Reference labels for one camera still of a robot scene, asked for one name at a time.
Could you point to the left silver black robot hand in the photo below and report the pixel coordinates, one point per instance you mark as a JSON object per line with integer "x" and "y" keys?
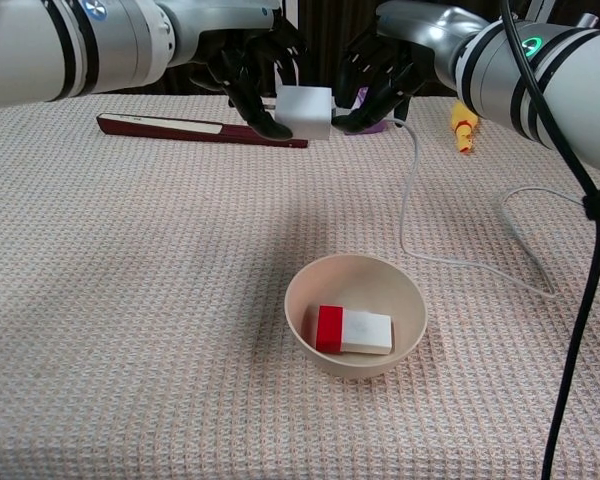
{"x": 220, "y": 30}

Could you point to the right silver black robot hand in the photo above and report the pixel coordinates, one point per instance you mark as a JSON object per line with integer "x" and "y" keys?
{"x": 425, "y": 35}

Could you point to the white cube box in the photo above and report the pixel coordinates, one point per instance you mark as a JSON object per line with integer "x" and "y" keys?
{"x": 302, "y": 110}

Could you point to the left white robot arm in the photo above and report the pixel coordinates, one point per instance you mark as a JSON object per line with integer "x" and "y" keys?
{"x": 40, "y": 45}

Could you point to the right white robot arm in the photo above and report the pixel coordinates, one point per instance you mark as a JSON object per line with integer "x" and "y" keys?
{"x": 565, "y": 85}

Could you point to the yellow rubber chicken toy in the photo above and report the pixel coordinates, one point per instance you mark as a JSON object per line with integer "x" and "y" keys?
{"x": 462, "y": 127}

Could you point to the small purple box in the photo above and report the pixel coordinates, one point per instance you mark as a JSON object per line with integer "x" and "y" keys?
{"x": 375, "y": 129}

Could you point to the maroon closed book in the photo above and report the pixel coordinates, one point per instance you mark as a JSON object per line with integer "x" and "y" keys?
{"x": 180, "y": 131}

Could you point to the beige waffle tablecloth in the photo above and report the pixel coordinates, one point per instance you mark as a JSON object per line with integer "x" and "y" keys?
{"x": 155, "y": 300}

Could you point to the red and white block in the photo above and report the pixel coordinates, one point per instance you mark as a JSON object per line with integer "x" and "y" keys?
{"x": 365, "y": 335}

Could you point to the beige bowl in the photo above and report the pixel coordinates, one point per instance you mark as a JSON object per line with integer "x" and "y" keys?
{"x": 350, "y": 367}

